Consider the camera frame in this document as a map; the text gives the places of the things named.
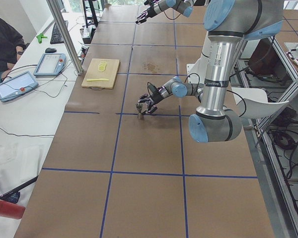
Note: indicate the steel double jigger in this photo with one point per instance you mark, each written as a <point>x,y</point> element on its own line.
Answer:
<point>139,108</point>

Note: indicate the black computer mouse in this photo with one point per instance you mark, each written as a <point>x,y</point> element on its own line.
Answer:
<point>50,50</point>

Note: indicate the person in black sweater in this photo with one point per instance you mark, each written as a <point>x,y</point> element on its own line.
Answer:
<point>12,46</point>

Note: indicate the near blue teach pendant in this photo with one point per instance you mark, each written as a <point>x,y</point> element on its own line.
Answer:
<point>17,86</point>

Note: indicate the white plastic chair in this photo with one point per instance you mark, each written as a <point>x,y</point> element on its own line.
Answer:
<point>255,103</point>

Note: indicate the blue teach pendant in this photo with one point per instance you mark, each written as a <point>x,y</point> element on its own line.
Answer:
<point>17,86</point>
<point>50,64</point>

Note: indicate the green plastic clamp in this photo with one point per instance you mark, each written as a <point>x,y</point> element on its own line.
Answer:
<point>40,37</point>

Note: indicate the black tripod leg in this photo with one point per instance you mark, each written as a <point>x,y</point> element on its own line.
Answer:
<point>18,188</point>

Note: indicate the bamboo cutting board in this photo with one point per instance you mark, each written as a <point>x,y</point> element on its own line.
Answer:
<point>110,73</point>

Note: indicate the red cylinder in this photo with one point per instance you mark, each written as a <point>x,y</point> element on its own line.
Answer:
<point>11,210</point>

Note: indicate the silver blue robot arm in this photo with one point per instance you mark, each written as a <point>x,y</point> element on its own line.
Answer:
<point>227,22</point>
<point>184,7</point>

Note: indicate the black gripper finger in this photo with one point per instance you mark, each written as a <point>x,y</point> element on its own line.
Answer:
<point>143,15</point>
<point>141,20</point>
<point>150,110</point>
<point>145,98</point>

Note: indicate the far blue teach pendant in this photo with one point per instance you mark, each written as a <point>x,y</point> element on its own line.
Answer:
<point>50,64</point>

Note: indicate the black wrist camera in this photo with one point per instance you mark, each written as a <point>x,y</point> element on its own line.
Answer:
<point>151,88</point>

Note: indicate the black keyboard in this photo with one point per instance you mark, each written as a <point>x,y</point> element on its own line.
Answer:
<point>56,36</point>

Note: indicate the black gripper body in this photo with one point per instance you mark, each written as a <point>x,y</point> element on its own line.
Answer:
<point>150,11</point>
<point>156,97</point>

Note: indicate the aluminium frame post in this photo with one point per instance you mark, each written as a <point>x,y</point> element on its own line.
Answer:
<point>58,18</point>

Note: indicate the yellow plastic knife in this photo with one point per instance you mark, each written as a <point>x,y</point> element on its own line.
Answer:
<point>96,79</point>

